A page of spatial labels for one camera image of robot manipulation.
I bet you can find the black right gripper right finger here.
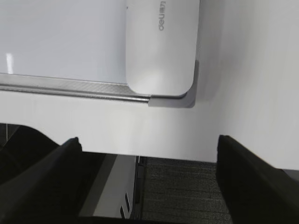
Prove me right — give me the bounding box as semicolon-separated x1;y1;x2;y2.
216;135;299;224

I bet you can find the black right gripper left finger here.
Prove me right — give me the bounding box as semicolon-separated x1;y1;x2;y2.
0;138;82;224

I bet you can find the white board eraser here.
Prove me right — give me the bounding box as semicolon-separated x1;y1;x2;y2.
126;0;200;97

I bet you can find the white cabinet under table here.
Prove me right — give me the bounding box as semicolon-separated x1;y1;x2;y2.
79;154;138;219

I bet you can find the white board with grey frame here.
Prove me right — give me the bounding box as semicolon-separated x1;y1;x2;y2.
0;0;199;108

